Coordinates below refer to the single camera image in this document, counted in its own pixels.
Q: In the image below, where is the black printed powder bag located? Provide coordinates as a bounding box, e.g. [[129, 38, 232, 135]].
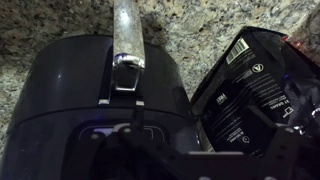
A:
[[189, 25, 320, 158]]

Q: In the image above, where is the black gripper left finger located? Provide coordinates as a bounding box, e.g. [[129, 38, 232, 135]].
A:
[[79, 99, 188, 180]]

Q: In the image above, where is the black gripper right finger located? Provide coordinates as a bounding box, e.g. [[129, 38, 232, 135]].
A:
[[245, 104, 301, 180]]

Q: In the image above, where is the black air fryer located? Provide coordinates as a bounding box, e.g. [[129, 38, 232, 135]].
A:
[[0, 0, 201, 180]]

